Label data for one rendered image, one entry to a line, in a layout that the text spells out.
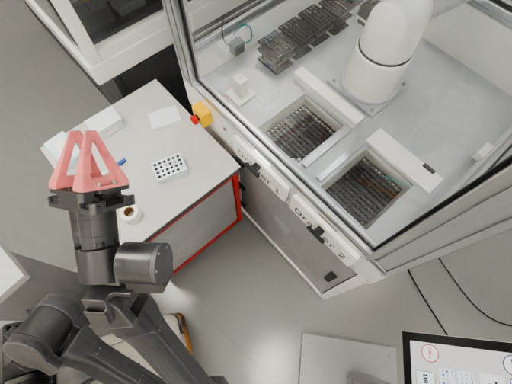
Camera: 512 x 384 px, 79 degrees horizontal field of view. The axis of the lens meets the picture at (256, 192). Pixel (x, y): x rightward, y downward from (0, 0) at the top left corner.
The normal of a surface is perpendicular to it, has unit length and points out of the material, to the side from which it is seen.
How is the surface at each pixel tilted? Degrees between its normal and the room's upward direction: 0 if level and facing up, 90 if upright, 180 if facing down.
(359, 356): 5
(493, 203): 90
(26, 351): 57
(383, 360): 5
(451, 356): 50
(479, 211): 90
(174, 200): 0
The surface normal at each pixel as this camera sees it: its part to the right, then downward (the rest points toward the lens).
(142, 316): 0.92, -0.22
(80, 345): 0.73, -0.51
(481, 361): -0.75, -0.36
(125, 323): -0.15, 0.54
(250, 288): 0.01, -0.40
